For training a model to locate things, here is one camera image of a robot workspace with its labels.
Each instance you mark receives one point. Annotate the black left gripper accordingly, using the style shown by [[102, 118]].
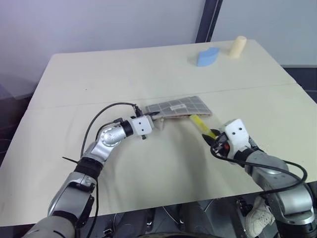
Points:
[[155, 123]]

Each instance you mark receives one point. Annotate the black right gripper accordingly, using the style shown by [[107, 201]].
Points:
[[221, 143]]

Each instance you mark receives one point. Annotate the yellow highlighter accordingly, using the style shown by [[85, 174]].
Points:
[[200, 123]]

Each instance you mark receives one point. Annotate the grey grid pouch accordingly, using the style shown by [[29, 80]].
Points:
[[183, 105]]

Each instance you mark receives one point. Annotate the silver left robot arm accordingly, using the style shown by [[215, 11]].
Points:
[[109, 137]]

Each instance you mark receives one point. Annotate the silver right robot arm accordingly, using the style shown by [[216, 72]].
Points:
[[289, 198]]

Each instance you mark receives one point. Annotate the black zip tie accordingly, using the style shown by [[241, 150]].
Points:
[[70, 160]]

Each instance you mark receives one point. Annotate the blue foam block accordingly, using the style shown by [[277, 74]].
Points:
[[206, 57]]

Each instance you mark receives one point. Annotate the cream foam cylinder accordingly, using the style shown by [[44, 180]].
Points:
[[237, 47]]

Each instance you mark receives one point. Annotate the white sneaker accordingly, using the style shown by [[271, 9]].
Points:
[[258, 218]]

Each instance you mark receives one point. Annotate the dark grey rounded shape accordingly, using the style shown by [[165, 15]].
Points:
[[131, 221]]

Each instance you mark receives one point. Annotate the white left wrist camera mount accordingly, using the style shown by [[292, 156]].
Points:
[[141, 125]]

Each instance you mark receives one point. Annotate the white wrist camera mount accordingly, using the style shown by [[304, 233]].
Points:
[[141, 125], [235, 134]]

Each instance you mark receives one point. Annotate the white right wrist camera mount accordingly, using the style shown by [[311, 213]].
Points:
[[235, 134]]

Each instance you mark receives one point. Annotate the dark vertical post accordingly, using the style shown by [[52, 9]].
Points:
[[207, 22]]

